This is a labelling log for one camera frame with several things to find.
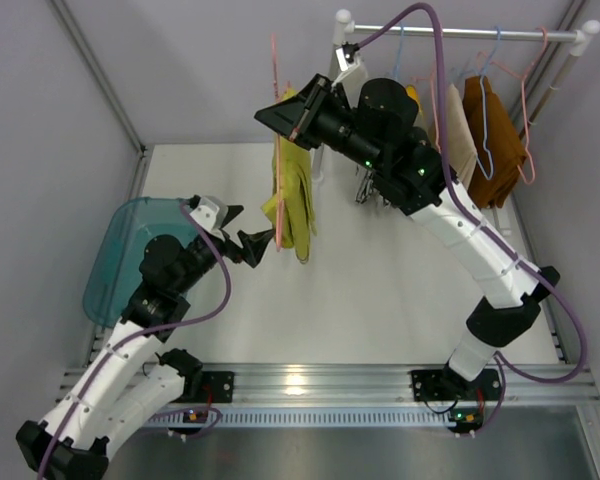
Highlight pink wire hanger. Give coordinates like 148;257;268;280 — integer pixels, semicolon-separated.
270;33;285;252
411;54;441;151
477;26;550;187

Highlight yellow-green trousers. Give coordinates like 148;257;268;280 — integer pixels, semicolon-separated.
260;87;319;264

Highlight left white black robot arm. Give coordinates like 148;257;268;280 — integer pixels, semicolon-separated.
16;195;276;479

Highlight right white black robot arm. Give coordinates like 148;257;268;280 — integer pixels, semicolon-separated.
254;74;559;393

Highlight black white print trousers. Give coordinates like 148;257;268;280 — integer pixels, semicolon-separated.
355;171;387;207

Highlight camouflage yellow trousers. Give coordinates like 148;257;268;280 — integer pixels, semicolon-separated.
405;85;423;114

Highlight beige trousers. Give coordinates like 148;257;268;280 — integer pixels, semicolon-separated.
446;84;477;189

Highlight brown trousers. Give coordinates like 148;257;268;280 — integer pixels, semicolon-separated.
462;76;527;208

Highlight teal plastic bin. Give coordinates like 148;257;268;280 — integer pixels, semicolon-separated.
82;197;197;328

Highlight white metal clothes rack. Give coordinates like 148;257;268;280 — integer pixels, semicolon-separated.
312;1;600;182

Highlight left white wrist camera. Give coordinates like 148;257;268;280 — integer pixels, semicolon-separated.
188;195;229;233

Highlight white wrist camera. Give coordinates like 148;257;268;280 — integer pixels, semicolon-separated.
333;42;368;88
188;195;229;233

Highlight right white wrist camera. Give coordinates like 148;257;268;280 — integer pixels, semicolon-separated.
333;42;368;88

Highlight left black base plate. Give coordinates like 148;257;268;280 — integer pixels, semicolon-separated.
196;371;235;404

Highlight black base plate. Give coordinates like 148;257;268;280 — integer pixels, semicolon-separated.
410;367;502;402
196;371;235;404

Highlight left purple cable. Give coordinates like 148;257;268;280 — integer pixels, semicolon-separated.
35;198;233;480

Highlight grey slotted cable duct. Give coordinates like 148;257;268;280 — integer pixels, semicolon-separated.
145;406;461;429

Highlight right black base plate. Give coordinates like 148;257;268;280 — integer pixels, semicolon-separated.
410;367;502;402

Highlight aluminium mounting rail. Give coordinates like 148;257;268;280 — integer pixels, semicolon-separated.
54;362;600;407

